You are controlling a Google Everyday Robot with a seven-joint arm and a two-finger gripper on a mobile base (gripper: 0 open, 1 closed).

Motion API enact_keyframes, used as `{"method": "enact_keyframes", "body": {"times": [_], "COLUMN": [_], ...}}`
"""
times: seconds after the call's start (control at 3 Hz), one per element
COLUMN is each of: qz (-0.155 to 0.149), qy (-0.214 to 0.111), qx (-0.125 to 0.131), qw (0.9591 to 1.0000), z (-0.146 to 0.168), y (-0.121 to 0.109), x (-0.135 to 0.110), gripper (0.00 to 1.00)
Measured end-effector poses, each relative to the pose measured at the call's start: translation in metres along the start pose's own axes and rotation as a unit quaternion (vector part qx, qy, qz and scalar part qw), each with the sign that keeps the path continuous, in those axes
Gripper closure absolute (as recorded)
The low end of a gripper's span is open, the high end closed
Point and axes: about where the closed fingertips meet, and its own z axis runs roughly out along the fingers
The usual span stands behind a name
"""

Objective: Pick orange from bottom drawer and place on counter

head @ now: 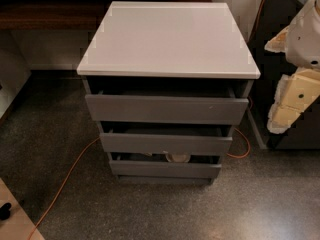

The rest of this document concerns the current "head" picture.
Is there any grey drawer cabinet white top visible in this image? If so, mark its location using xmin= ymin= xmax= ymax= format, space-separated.
xmin=77 ymin=2 xmax=260 ymax=184

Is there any orange power cable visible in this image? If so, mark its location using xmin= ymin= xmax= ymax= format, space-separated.
xmin=26 ymin=0 xmax=279 ymax=240

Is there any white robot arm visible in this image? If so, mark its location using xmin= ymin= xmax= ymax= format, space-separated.
xmin=264 ymin=0 xmax=320 ymax=134

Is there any grey bottom drawer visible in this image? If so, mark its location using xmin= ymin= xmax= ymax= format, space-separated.
xmin=109 ymin=153 xmax=221 ymax=179

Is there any light wooden board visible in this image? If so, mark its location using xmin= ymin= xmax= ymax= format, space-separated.
xmin=0 ymin=179 xmax=45 ymax=240

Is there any dark wooden shelf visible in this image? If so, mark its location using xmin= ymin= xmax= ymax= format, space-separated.
xmin=0 ymin=0 xmax=212 ymax=30

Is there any grey top drawer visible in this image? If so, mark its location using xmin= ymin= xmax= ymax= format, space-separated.
xmin=85 ymin=94 xmax=248 ymax=125

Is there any black cabinet on right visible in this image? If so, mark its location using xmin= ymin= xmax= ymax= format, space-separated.
xmin=249 ymin=0 xmax=320 ymax=150

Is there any white bowl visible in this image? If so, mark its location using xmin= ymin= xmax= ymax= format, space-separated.
xmin=166 ymin=154 xmax=191 ymax=163

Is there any brown snack bag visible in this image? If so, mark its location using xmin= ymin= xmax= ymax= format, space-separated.
xmin=136 ymin=153 xmax=153 ymax=157

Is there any grey middle drawer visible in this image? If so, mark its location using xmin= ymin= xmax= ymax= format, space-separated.
xmin=100 ymin=126 xmax=232 ymax=155

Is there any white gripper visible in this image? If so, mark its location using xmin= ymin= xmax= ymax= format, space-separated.
xmin=264 ymin=3 xmax=320 ymax=134

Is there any black knob on wood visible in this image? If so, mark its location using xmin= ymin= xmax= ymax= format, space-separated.
xmin=0 ymin=203 xmax=12 ymax=220

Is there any grey drawer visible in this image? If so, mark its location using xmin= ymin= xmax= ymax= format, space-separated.
xmin=100 ymin=126 xmax=232 ymax=155
xmin=109 ymin=153 xmax=221 ymax=179
xmin=85 ymin=94 xmax=248 ymax=125

